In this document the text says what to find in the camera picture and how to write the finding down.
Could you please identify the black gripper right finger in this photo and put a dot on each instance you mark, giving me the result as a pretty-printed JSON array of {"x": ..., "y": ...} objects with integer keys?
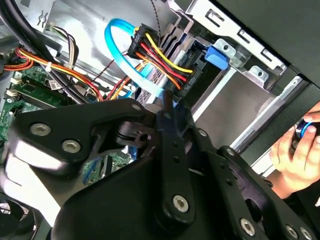
[{"x": 240, "y": 190}]

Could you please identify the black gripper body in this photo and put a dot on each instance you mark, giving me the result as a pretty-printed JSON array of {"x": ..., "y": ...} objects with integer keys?
[{"x": 112, "y": 207}]

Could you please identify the person's hand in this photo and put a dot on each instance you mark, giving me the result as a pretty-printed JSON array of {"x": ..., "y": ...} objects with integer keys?
[{"x": 295, "y": 167}]

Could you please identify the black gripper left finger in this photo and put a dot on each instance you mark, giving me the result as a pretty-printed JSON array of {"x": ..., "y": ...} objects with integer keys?
[{"x": 62, "y": 125}]

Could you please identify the round black blue-ringed tool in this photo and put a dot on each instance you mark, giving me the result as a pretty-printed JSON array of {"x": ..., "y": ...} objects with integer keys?
[{"x": 300, "y": 132}]

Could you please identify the hard disk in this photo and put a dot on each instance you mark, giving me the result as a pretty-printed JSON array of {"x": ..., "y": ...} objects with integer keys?
[{"x": 216, "y": 58}]

